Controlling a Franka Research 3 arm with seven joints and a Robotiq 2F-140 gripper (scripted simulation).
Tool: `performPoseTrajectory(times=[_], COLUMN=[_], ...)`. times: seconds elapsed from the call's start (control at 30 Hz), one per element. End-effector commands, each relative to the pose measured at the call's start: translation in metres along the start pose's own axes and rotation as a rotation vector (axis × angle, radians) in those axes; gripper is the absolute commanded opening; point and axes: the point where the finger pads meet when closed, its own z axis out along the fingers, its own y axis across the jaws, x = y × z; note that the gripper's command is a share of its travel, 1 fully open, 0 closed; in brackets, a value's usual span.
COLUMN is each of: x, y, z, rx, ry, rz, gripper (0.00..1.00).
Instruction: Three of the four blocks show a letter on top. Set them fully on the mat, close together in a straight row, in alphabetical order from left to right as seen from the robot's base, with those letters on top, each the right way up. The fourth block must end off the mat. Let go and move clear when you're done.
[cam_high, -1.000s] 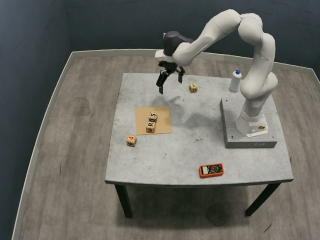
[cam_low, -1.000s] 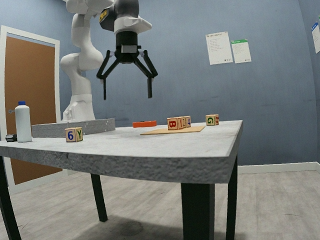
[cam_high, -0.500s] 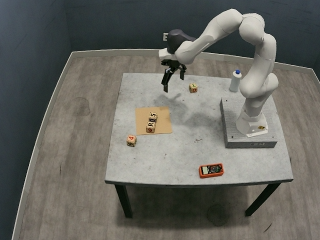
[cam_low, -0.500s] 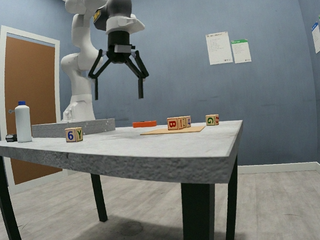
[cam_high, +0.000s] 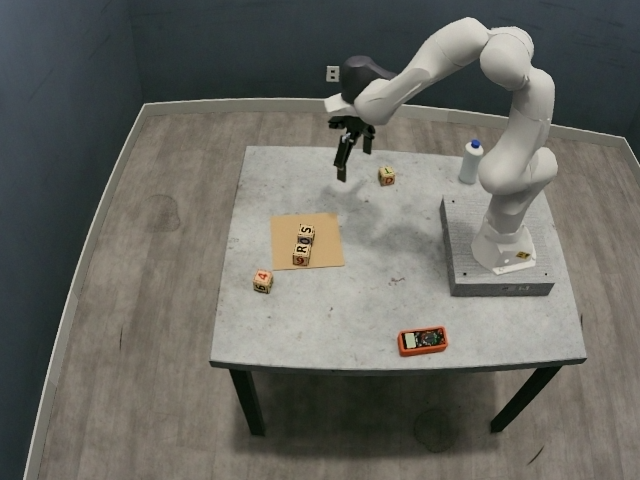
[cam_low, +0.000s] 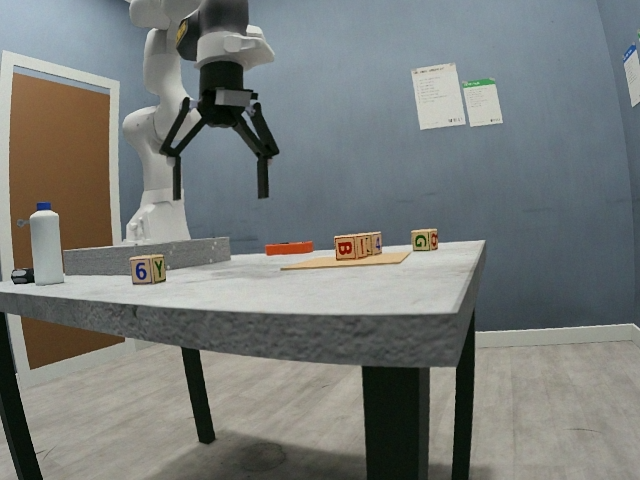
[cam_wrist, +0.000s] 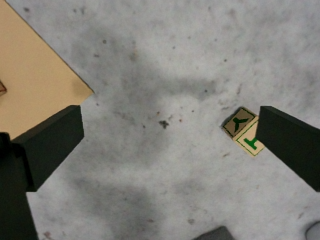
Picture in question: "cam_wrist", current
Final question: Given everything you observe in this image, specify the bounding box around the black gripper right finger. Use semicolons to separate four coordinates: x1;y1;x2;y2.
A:
255;106;320;193

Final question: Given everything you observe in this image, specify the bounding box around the tan wooden block with green letter t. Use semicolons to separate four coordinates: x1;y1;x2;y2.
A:
222;107;265;157

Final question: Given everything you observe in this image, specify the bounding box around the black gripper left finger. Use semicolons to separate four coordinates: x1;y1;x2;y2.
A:
0;105;85;240

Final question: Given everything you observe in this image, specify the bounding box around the white letter block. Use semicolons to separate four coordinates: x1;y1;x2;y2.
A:
0;82;6;95

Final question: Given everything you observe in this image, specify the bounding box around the tan square mat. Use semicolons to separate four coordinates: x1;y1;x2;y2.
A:
0;0;94;139

